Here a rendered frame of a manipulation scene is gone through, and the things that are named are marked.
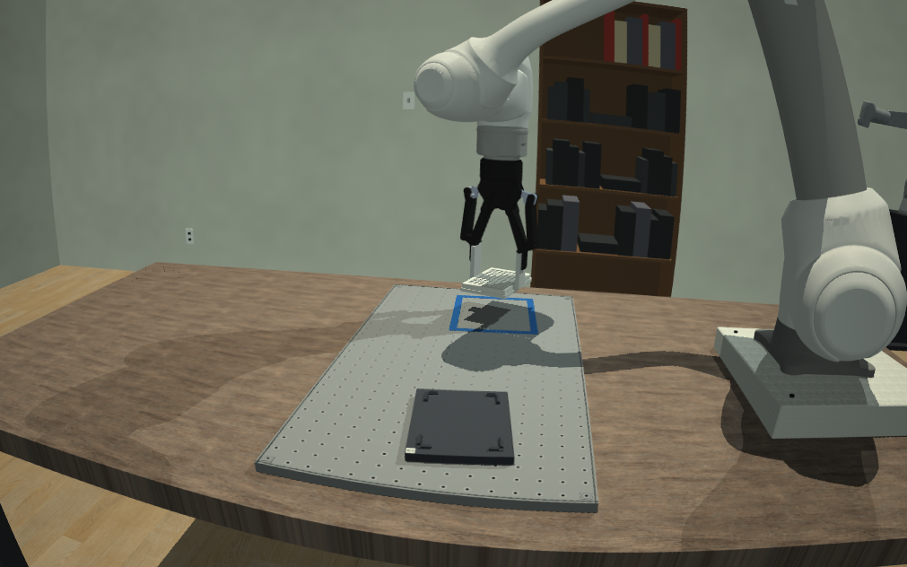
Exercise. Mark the blue tape outline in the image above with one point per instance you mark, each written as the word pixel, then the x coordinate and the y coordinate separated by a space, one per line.
pixel 531 314

